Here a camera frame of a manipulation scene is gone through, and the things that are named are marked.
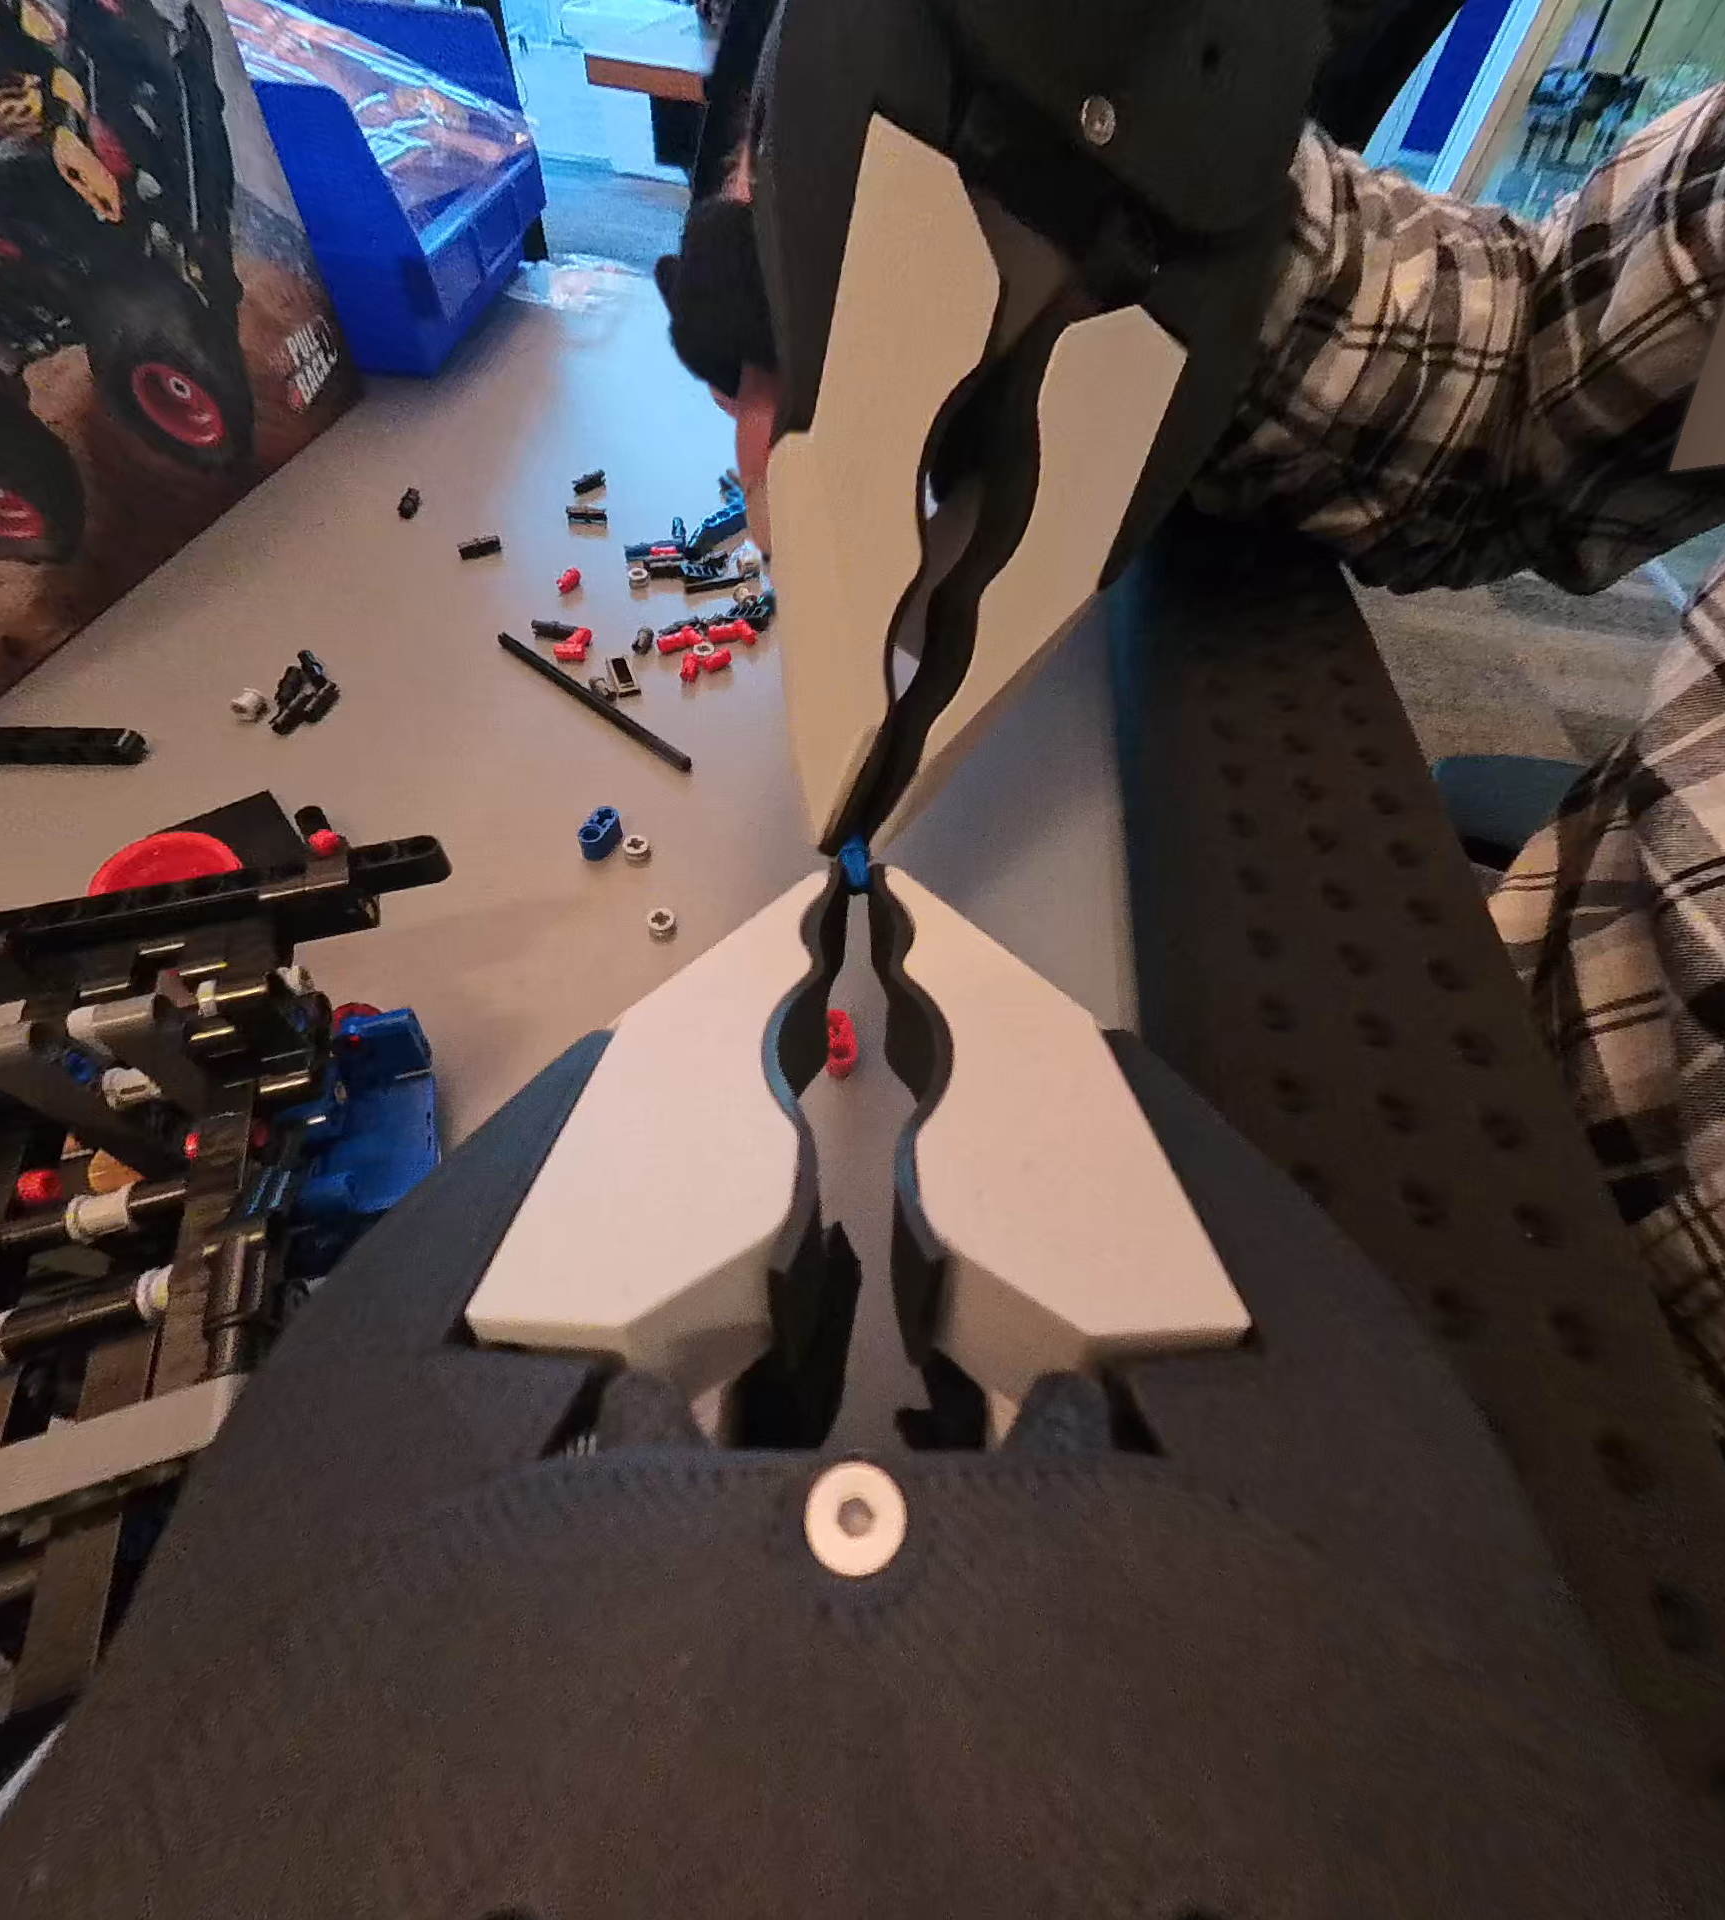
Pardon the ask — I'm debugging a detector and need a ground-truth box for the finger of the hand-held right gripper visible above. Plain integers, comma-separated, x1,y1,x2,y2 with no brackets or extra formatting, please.
854,303,1194,850
769,108,1010,850

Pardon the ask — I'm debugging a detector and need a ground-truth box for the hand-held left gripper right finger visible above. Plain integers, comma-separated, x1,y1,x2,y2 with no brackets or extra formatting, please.
874,866,1255,1422

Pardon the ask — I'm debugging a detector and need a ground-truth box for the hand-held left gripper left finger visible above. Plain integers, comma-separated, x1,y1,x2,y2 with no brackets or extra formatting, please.
464,874,847,1420

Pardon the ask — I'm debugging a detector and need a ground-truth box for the toy brick vehicle chassis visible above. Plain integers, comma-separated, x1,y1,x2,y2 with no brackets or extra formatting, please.
0,789,451,1772

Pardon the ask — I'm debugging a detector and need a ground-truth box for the person's right forearm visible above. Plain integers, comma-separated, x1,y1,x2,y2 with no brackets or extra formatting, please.
1193,60,1725,593

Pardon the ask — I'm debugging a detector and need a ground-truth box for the person's right hand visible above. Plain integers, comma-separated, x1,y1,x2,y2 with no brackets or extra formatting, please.
730,374,778,520

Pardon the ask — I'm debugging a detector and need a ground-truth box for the pile of small brick pieces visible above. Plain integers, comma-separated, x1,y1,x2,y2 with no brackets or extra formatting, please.
396,464,780,708

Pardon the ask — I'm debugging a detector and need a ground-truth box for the black perforated panel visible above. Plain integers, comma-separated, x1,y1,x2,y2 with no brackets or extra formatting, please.
1117,494,1725,1920

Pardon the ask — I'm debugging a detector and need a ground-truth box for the long black axle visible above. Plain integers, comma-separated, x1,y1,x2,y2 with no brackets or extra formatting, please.
496,629,695,774

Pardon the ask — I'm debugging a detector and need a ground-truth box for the blue plastic container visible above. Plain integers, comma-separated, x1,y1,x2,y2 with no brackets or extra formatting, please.
225,0,549,378

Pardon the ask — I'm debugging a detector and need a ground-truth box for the dark flat panel piece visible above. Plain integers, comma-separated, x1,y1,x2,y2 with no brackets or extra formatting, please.
164,789,308,880

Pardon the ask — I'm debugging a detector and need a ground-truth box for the red wheel rim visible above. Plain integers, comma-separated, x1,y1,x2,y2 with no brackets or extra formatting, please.
89,827,247,897

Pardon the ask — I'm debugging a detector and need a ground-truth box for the black pin cluster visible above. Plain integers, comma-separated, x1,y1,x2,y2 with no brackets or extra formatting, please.
268,647,343,737

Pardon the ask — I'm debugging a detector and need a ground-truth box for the person's plaid shirt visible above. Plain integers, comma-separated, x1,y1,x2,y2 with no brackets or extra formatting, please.
1492,464,1725,1621

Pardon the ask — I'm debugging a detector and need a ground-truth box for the toy set box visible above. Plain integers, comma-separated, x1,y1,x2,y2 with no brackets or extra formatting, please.
0,0,361,730

